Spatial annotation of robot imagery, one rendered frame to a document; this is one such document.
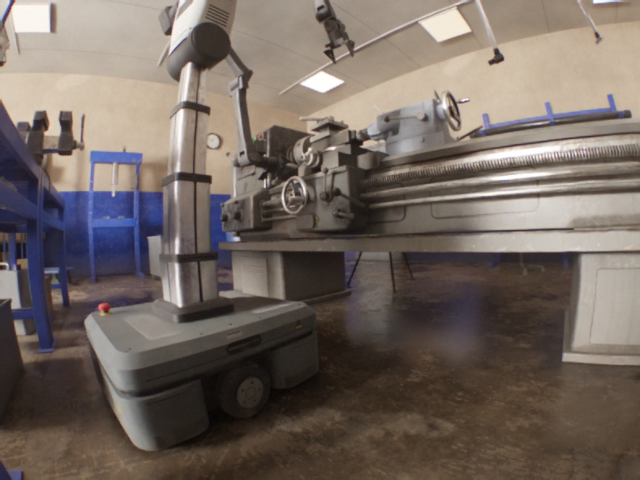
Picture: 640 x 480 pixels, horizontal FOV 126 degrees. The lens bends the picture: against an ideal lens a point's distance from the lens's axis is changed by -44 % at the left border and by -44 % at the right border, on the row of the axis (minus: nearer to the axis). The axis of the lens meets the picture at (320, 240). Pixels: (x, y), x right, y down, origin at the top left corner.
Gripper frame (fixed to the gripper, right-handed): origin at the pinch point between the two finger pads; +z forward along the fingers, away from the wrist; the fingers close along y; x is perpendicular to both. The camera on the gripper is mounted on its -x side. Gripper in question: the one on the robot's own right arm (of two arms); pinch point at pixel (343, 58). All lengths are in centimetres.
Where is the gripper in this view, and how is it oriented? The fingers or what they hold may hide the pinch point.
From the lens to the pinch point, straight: 142.0
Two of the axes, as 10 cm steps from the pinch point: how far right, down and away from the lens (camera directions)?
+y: -7.9, 0.3, 6.1
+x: -5.0, 5.3, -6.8
